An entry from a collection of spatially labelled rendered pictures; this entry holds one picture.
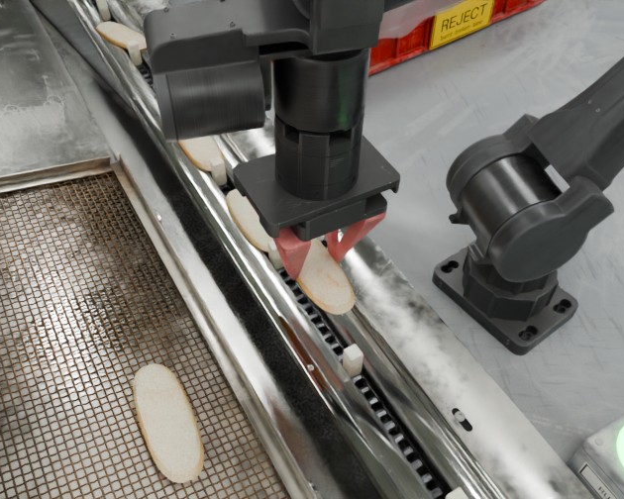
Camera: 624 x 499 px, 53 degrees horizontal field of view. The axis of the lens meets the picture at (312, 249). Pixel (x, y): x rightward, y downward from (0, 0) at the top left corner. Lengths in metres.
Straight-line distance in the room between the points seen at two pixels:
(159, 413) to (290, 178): 0.19
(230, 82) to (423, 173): 0.45
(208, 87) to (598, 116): 0.30
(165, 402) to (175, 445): 0.03
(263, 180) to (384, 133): 0.40
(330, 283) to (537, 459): 0.20
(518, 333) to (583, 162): 0.18
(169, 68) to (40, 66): 0.53
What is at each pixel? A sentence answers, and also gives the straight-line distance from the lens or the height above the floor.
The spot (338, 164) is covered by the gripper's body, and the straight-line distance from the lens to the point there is 0.40.
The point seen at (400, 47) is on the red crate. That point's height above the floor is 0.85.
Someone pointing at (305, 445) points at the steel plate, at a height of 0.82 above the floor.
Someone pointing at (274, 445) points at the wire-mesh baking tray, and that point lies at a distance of 0.47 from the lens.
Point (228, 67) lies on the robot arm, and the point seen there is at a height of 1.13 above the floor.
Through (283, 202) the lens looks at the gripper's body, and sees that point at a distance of 0.42.
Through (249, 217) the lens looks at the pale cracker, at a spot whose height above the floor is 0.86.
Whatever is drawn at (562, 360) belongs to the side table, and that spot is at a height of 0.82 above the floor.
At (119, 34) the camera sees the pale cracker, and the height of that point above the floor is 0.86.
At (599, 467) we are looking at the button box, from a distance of 0.51.
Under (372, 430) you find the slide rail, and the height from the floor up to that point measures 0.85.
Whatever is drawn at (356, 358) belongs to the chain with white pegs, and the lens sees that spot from 0.53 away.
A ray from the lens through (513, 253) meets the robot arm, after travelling 0.51.
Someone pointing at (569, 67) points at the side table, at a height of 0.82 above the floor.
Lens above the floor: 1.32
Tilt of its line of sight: 49 degrees down
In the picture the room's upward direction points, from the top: straight up
